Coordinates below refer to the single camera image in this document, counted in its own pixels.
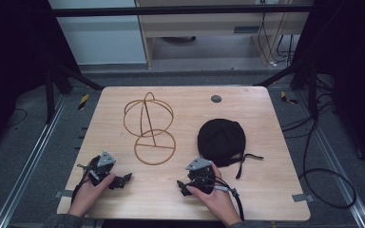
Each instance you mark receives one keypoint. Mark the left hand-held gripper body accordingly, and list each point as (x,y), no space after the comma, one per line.
(102,168)

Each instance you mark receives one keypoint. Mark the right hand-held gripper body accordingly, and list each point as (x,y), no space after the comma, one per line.
(201,174)

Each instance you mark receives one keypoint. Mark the black cap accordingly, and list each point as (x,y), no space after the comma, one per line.
(221,139)

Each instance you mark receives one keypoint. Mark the person's left hand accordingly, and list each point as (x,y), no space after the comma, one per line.
(88,193)

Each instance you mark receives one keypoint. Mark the person's right hand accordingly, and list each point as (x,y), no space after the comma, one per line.
(217,201)

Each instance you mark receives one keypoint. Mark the black yellow striped tape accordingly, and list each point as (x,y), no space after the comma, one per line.
(83,102)
(287,98)

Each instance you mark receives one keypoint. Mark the grey round table grommet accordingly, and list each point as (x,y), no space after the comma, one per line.
(216,98)

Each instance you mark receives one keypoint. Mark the black metal stand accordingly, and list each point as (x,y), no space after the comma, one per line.
(312,95)
(49,95)

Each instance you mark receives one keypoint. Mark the white cabinet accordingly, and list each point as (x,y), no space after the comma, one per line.
(101,41)

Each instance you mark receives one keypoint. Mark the black curtain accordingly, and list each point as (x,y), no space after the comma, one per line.
(355,63)
(12,63)

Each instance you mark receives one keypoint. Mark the grey metal table bracket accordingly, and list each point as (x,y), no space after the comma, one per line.
(64,194)
(303,198)

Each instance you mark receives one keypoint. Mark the aluminium floor rail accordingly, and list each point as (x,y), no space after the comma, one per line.
(28,167)
(339,171)

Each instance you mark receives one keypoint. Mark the black horizontal frame bar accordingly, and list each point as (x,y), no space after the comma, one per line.
(171,10)

